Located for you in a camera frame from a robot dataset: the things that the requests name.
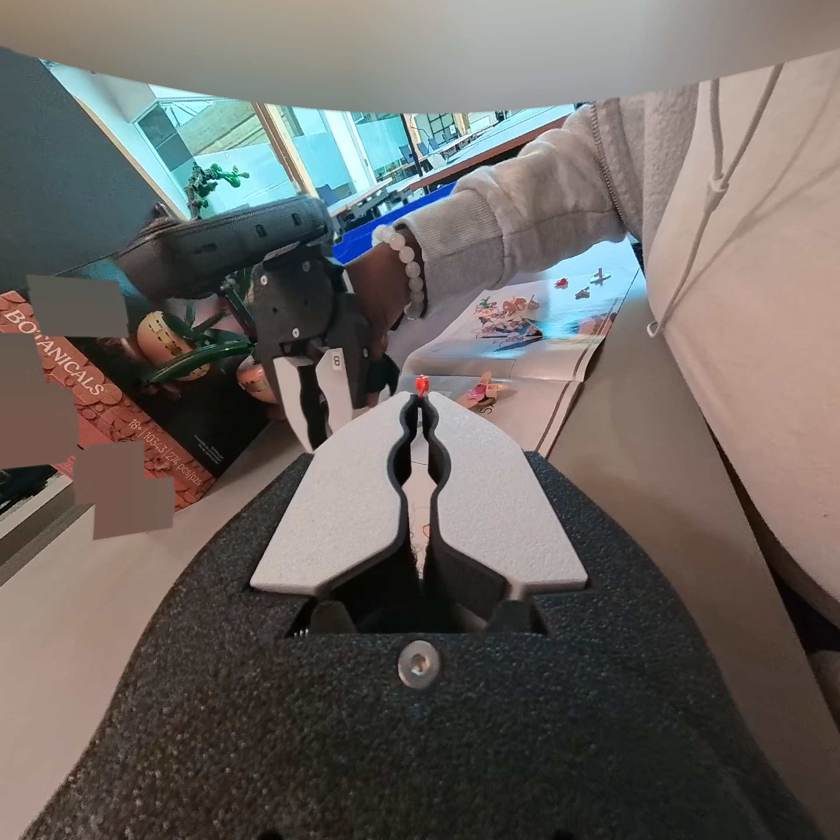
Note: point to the toy brick set box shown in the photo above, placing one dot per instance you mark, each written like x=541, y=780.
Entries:
x=197, y=420

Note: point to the small red flower piece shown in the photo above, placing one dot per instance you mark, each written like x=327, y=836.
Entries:
x=422, y=382

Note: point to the long background table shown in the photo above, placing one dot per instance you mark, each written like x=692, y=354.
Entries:
x=499, y=148

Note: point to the glass partition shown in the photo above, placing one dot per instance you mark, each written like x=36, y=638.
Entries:
x=315, y=151

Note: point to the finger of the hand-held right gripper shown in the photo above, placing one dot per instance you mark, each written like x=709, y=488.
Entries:
x=338, y=387
x=289, y=394

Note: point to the tan toy flower pink centre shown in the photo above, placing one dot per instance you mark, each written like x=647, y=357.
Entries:
x=482, y=394

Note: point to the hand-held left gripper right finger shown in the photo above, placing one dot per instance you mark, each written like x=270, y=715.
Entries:
x=505, y=518

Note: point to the green brick plant model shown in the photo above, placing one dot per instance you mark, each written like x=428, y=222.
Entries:
x=210, y=177

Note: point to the person's right forearm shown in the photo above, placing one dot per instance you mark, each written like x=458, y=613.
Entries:
x=525, y=197

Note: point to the person's beige hoodie torso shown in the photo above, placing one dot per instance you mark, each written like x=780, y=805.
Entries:
x=774, y=295

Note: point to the open instruction booklet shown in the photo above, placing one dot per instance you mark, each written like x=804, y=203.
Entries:
x=525, y=354

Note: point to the pale desk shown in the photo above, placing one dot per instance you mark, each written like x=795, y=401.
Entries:
x=623, y=459

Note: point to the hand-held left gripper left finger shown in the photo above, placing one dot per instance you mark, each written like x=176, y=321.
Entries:
x=328, y=512

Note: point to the person's right hand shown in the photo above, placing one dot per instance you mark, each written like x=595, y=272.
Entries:
x=380, y=289

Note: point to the blue box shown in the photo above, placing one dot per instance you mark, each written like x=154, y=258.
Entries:
x=358, y=246

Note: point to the dark grey panel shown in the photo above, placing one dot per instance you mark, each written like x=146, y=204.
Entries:
x=65, y=164

